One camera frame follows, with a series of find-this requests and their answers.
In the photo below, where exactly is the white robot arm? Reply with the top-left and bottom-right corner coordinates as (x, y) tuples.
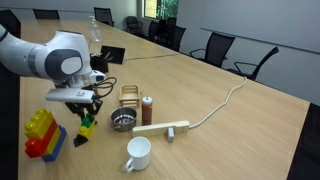
(0, 25), (106, 121)

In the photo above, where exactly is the white plug adapter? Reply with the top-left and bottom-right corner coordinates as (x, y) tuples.
(167, 127), (174, 143)

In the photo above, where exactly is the black office chair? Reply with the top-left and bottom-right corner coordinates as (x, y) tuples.
(0, 10), (21, 38)
(227, 46), (279, 81)
(33, 9), (60, 20)
(94, 7), (114, 26)
(190, 32), (235, 67)
(126, 16), (143, 34)
(169, 26), (185, 51)

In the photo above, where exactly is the clear sanitizer pump bottle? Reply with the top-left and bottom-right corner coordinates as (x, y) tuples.
(90, 16), (102, 42)

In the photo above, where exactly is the multicolour block stack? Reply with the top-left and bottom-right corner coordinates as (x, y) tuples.
(24, 109), (67, 162)

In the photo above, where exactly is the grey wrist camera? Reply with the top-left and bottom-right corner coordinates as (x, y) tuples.
(45, 88), (94, 103)

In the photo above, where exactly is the small metal pot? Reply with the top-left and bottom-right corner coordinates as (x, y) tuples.
(110, 107), (137, 132)

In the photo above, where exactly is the yellow toy block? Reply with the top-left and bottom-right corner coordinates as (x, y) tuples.
(77, 120), (97, 139)

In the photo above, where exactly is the small wooden rack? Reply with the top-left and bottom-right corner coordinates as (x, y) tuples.
(119, 85), (140, 107)

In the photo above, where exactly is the cream power strip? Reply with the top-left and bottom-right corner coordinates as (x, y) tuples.
(132, 120), (190, 137)

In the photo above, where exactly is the white power cable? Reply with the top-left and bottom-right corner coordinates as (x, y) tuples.
(188, 76), (248, 130)

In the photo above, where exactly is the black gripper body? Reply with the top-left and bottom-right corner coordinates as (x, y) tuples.
(65, 100), (103, 114)

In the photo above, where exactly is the green toy block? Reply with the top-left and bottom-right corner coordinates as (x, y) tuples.
(81, 113), (95, 128)

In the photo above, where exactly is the white ceramic mug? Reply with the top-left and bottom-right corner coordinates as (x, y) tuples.
(125, 136), (151, 172)

